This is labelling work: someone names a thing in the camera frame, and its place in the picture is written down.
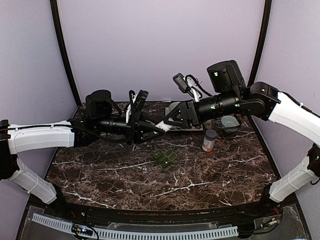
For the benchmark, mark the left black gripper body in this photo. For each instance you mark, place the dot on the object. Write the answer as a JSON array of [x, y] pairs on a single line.
[[104, 126]]

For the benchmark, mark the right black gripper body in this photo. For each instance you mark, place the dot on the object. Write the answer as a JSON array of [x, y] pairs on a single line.
[[227, 103]]

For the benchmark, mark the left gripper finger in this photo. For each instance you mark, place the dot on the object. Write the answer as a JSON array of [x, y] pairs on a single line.
[[146, 120], [146, 134]]

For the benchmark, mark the small white pill bottle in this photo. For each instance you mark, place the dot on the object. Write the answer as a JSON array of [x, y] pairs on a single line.
[[163, 126]]

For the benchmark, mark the large grey-capped pill bottle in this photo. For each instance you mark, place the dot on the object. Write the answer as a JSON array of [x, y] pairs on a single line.
[[209, 140]]

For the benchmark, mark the green weekly pill organizer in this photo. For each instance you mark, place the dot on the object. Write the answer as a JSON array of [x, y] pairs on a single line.
[[164, 158]]

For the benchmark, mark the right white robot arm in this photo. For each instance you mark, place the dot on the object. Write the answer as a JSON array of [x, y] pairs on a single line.
[[297, 133]]

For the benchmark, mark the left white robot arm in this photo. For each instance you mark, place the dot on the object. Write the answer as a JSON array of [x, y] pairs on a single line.
[[72, 133]]

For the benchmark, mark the floral square ceramic plate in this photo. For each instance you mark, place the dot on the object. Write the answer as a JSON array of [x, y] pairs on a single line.
[[176, 129]]

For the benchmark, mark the celadon bowl on plate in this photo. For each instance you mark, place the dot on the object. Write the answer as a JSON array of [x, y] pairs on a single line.
[[172, 106]]

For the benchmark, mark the cream ceramic mug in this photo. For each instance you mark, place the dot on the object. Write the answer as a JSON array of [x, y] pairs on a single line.
[[211, 124]]

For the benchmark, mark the celadon bowl on table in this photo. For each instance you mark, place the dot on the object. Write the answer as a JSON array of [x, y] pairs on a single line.
[[230, 123]]

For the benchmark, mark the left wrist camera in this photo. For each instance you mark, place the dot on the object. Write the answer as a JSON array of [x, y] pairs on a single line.
[[136, 103]]

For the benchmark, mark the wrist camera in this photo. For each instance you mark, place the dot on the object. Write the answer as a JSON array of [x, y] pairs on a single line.
[[188, 85], [136, 103]]

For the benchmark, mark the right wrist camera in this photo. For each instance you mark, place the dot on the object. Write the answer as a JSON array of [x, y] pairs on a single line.
[[188, 85]]

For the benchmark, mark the black front rail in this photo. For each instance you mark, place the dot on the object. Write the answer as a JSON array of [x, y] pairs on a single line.
[[101, 216]]

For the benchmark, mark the white slotted cable duct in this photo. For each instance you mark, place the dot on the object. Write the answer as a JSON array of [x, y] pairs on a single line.
[[121, 231]]

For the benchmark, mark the left black frame post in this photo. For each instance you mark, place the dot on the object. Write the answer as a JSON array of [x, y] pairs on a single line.
[[63, 51]]

